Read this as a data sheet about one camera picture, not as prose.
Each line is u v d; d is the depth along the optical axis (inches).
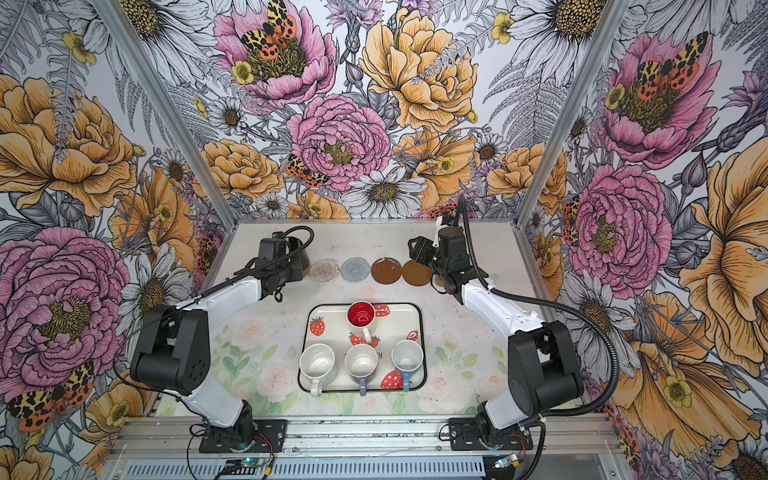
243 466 28.5
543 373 17.3
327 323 37.2
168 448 29.3
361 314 36.3
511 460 28.1
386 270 42.3
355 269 42.5
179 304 20.1
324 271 41.7
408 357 33.0
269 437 28.9
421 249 30.6
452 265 26.5
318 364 33.3
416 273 41.3
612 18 28.4
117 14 28.2
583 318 17.5
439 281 41.4
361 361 33.5
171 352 18.3
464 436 29.1
